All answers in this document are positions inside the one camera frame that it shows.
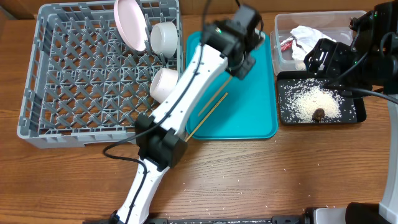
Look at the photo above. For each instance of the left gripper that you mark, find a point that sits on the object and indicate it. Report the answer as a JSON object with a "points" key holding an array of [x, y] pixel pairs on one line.
{"points": [[247, 60]]}

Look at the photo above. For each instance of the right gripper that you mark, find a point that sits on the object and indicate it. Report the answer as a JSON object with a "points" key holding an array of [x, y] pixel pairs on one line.
{"points": [[319, 56]]}

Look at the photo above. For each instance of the red snack wrapper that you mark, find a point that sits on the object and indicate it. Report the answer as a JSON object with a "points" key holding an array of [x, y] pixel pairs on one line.
{"points": [[286, 44]]}

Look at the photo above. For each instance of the white napkin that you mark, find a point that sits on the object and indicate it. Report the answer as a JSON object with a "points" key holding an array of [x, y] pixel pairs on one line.
{"points": [[305, 38]]}

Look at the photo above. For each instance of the white rice pile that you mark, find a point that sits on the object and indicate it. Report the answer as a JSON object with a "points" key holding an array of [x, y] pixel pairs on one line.
{"points": [[314, 101]]}

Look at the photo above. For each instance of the brown food scrap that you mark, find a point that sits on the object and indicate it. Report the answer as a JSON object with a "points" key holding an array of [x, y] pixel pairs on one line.
{"points": [[318, 115]]}

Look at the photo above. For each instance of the grey bowl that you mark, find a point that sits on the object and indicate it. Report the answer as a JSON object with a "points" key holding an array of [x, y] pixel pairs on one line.
{"points": [[164, 39]]}

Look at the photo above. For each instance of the small white bowl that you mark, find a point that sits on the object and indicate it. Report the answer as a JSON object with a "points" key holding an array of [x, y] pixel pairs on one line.
{"points": [[163, 84]]}

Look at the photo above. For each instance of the wooden chopstick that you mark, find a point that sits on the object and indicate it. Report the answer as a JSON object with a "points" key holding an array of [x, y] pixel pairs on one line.
{"points": [[206, 117], [215, 95]]}

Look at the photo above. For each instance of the white plate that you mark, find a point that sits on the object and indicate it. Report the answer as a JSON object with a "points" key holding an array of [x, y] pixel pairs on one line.
{"points": [[131, 24]]}

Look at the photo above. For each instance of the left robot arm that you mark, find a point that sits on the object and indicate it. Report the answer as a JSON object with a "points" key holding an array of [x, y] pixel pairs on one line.
{"points": [[225, 46]]}

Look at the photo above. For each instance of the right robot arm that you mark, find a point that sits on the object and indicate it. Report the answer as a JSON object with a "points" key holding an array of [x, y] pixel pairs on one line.
{"points": [[367, 67]]}

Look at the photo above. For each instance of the grey dishwasher rack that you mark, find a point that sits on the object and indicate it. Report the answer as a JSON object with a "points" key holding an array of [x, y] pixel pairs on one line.
{"points": [[84, 84]]}

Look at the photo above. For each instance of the clear plastic bin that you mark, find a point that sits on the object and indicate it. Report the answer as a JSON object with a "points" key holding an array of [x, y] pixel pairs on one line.
{"points": [[334, 24]]}

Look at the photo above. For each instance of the black plastic tray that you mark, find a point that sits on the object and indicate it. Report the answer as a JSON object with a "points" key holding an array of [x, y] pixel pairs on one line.
{"points": [[311, 102]]}

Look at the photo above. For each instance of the teal plastic tray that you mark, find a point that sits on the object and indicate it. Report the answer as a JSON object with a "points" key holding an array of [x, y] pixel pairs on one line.
{"points": [[250, 109]]}

